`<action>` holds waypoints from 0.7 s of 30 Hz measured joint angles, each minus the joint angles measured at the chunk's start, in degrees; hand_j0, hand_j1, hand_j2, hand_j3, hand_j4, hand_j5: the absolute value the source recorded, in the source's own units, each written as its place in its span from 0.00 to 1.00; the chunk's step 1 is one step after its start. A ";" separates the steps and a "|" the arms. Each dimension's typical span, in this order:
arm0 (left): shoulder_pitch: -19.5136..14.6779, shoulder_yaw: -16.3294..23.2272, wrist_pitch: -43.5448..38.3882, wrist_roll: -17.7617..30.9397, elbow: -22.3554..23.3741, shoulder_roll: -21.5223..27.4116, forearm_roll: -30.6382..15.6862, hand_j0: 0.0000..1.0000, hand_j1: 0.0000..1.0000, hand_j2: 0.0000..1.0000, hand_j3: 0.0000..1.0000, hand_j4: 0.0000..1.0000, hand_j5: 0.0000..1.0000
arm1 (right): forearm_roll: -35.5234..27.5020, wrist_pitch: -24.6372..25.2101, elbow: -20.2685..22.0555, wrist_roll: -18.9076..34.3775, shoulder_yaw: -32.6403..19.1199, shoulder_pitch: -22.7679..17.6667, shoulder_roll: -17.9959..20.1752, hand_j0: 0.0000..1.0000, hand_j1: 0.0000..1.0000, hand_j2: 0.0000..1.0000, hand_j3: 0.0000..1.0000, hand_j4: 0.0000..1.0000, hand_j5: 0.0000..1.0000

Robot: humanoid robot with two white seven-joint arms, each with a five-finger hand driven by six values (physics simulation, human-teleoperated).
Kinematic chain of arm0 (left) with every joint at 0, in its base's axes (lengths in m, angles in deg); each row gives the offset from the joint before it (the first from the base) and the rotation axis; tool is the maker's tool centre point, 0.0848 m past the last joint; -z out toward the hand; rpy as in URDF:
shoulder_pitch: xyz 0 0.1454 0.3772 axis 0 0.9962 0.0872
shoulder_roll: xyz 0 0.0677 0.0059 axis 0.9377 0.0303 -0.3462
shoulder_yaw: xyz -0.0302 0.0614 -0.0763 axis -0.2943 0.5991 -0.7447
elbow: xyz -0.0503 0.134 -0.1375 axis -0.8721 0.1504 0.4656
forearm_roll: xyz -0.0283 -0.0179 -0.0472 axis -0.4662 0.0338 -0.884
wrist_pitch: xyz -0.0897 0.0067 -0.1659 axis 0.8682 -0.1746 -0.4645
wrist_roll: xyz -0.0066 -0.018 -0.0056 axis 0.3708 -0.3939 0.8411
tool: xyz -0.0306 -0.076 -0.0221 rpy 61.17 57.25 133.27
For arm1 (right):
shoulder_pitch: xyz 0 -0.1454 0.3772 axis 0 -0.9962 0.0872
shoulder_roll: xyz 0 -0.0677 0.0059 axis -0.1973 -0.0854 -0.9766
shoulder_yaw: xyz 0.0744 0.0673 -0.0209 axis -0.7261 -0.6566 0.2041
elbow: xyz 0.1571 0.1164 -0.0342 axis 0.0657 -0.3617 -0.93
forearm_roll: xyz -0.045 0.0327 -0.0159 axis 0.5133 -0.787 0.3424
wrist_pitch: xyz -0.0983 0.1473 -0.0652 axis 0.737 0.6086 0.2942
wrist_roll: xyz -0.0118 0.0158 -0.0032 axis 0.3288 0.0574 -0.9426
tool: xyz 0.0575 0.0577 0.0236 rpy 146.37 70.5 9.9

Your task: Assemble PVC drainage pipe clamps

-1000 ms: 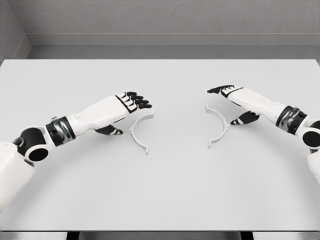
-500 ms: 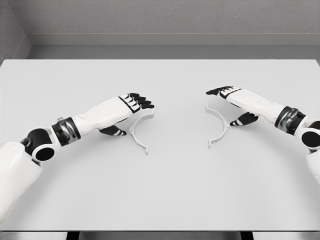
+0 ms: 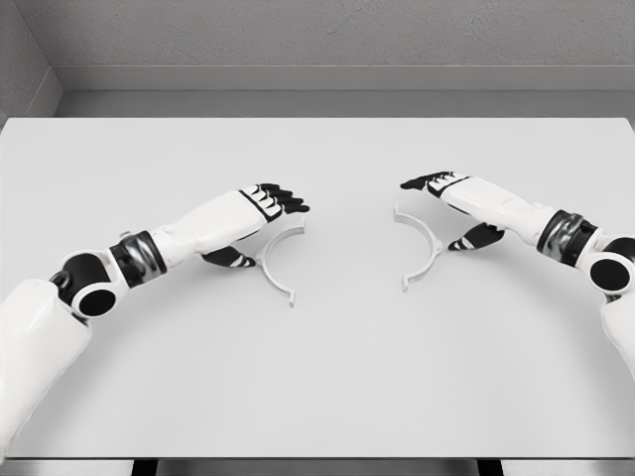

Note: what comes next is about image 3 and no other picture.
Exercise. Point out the white table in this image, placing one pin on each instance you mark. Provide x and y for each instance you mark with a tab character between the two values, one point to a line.
317	347

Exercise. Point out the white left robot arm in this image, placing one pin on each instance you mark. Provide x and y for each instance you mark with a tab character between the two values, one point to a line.
39	327

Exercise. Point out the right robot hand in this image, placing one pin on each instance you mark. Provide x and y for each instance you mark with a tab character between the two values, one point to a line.
471	196

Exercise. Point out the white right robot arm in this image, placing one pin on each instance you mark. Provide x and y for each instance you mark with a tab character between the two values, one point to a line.
585	238

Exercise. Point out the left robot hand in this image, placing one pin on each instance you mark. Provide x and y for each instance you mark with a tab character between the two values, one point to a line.
225	212

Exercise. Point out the white half pipe clamp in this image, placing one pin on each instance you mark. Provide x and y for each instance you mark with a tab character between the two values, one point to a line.
270	270
430	253

